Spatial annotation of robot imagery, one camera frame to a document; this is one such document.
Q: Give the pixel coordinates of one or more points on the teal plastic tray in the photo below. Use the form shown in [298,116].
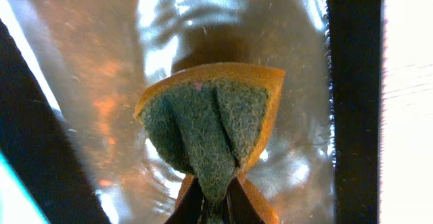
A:
[17,205]

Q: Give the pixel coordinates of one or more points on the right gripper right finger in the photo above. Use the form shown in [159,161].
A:
[238,208]

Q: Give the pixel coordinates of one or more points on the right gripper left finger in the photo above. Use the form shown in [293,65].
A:
[189,209]

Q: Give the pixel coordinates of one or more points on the black water tray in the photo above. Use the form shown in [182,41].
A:
[73,70]

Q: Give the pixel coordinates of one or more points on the green yellow sponge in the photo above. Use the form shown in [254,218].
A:
[213,122]

